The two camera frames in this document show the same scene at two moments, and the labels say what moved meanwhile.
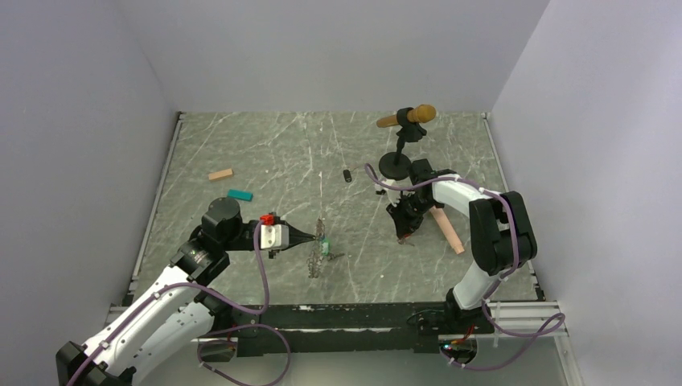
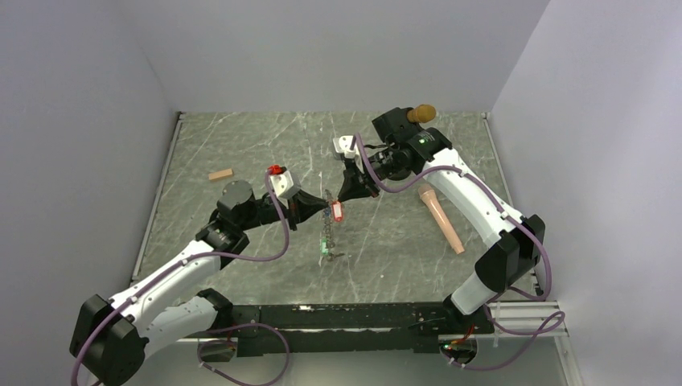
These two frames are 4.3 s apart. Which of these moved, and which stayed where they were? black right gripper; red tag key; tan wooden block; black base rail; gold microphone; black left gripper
Moved: red tag key; black left gripper; black right gripper
Stayed: black base rail; gold microphone; tan wooden block
